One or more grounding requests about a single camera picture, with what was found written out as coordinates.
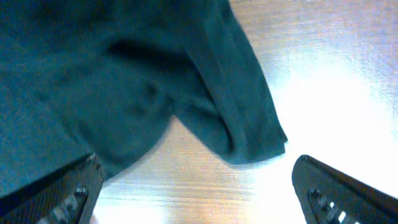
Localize black t-shirt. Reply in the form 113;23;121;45
1;0;287;196

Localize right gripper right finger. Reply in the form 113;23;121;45
292;155;397;224

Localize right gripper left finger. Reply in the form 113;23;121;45
1;154;105;224

